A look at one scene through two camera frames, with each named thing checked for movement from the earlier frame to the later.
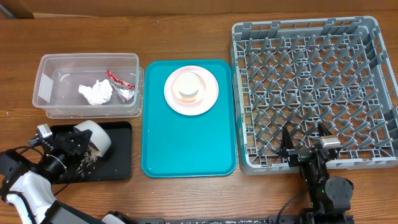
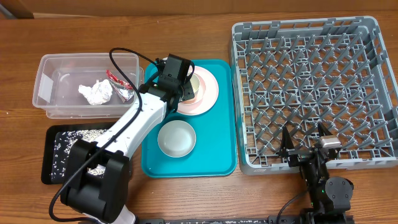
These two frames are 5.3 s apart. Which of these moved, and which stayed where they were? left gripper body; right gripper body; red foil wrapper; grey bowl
Moved: left gripper body; grey bowl
Stayed: red foil wrapper; right gripper body
